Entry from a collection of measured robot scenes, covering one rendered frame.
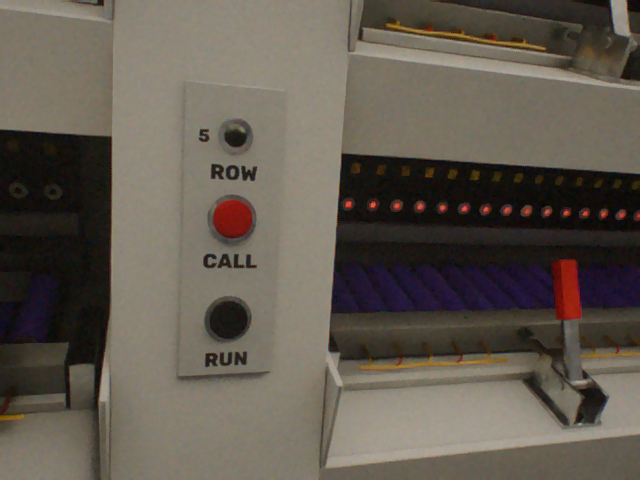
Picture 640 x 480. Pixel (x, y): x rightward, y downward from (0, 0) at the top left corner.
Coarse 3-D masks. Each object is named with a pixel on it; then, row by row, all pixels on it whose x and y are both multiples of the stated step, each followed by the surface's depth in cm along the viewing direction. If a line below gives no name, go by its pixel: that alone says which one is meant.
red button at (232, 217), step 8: (232, 200) 22; (216, 208) 22; (224, 208) 22; (232, 208) 22; (240, 208) 22; (248, 208) 23; (216, 216) 22; (224, 216) 22; (232, 216) 22; (240, 216) 22; (248, 216) 23; (216, 224) 22; (224, 224) 22; (232, 224) 22; (240, 224) 23; (248, 224) 23; (224, 232) 22; (232, 232) 22; (240, 232) 23
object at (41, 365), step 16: (0, 352) 26; (16, 352) 27; (32, 352) 27; (48, 352) 27; (64, 352) 27; (0, 368) 26; (16, 368) 26; (32, 368) 26; (48, 368) 26; (64, 368) 26; (0, 384) 26; (16, 384) 26; (32, 384) 26; (48, 384) 27; (64, 384) 27; (0, 416) 25; (16, 416) 25
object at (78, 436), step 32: (0, 224) 36; (32, 224) 36; (64, 224) 37; (96, 288) 37; (64, 320) 33; (96, 320) 29; (96, 352) 27; (96, 384) 27; (32, 416) 26; (64, 416) 26; (96, 416) 27; (0, 448) 24; (32, 448) 25; (64, 448) 25; (96, 448) 25
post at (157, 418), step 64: (128, 0) 21; (192, 0) 21; (256, 0) 22; (320, 0) 23; (128, 64) 21; (192, 64) 22; (256, 64) 22; (320, 64) 23; (128, 128) 21; (320, 128) 23; (128, 192) 22; (320, 192) 24; (128, 256) 22; (320, 256) 24; (128, 320) 22; (320, 320) 25; (128, 384) 23; (192, 384) 24; (256, 384) 24; (320, 384) 25; (128, 448) 23; (192, 448) 24; (256, 448) 25; (320, 448) 26
